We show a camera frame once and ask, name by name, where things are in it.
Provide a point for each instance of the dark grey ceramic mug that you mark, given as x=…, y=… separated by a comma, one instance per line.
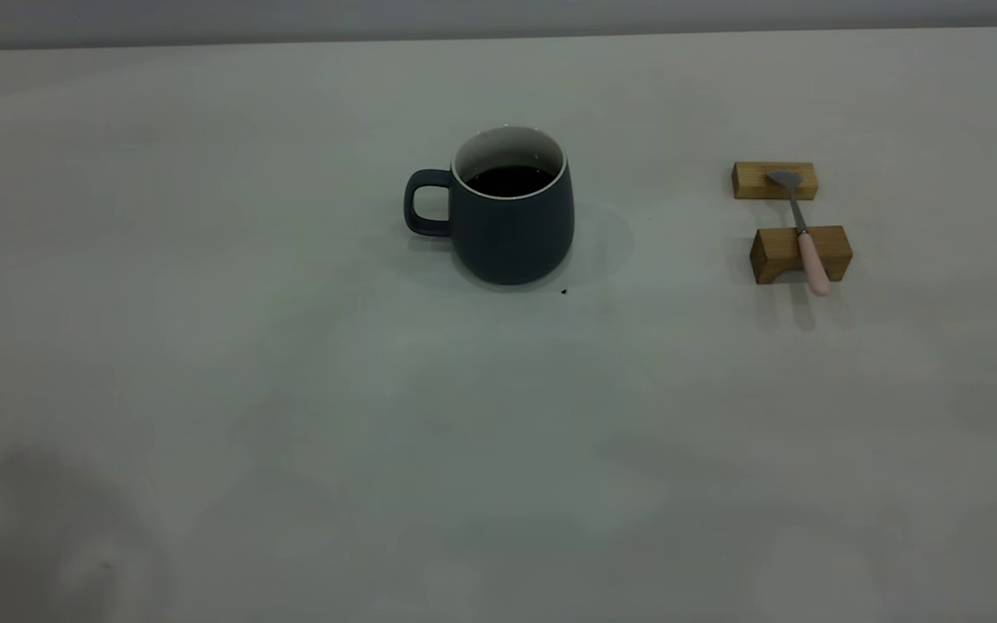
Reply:
x=511, y=238

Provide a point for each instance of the flat rectangular wooden block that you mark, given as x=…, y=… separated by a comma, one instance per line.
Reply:
x=754, y=182

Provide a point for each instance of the dark coffee liquid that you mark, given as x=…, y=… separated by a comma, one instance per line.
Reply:
x=510, y=180

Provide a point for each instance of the arched wooden block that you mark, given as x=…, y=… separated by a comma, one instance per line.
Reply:
x=777, y=247

